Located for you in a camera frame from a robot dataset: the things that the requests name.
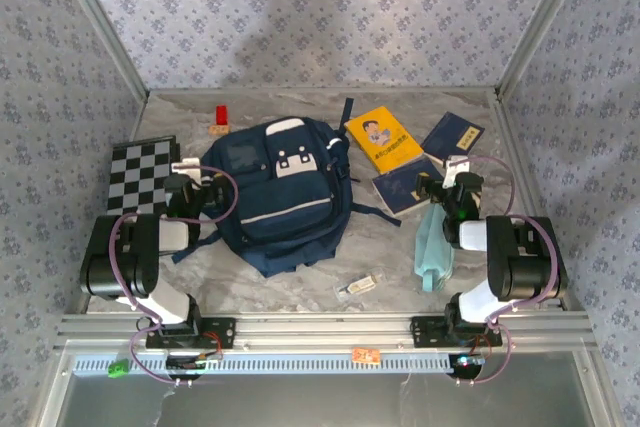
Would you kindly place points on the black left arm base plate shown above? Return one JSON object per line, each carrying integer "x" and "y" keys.
{"x": 220, "y": 333}

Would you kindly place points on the aluminium frame post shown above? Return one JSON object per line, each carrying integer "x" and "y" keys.
{"x": 541, "y": 22}
{"x": 103, "y": 22}

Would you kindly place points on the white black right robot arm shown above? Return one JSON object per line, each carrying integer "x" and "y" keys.
{"x": 520, "y": 257}

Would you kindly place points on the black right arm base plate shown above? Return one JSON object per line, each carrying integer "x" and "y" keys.
{"x": 425, "y": 332}

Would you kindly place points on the light blue pencil pouch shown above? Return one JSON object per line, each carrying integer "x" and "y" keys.
{"x": 430, "y": 252}

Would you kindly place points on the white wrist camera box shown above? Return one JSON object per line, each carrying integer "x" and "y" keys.
{"x": 457, "y": 167}
{"x": 186, "y": 168}

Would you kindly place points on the large navy blue book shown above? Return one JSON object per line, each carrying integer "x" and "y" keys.
{"x": 397, "y": 189}

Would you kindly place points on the yellow cartoon cover book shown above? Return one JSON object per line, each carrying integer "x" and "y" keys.
{"x": 385, "y": 139}

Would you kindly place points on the grey metal sheet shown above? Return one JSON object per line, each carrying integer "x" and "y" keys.
{"x": 320, "y": 402}

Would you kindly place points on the green plug connector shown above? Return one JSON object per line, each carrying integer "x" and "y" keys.
{"x": 118, "y": 368}

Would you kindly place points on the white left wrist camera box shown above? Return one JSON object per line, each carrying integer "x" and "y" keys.
{"x": 186, "y": 168}

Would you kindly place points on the black grey chessboard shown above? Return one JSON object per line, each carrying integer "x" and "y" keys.
{"x": 135, "y": 177}

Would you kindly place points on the small wooden block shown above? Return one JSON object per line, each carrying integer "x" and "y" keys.
{"x": 219, "y": 129}

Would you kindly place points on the small navy blue book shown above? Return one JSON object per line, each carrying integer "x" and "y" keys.
{"x": 450, "y": 139}

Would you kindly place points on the clear plastic case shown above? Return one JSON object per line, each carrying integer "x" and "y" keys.
{"x": 360, "y": 286}

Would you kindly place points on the aluminium mounting rail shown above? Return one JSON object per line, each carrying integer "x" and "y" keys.
{"x": 325, "y": 332}

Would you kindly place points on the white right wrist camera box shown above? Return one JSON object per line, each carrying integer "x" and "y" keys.
{"x": 457, "y": 167}

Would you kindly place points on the navy blue white backpack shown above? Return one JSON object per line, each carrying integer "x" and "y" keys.
{"x": 285, "y": 207}

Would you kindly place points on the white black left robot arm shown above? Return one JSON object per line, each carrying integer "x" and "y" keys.
{"x": 115, "y": 267}

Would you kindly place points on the orange paper tag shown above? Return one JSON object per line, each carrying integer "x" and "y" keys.
{"x": 365, "y": 355}

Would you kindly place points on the red toy brick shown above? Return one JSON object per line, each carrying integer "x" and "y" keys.
{"x": 221, "y": 114}

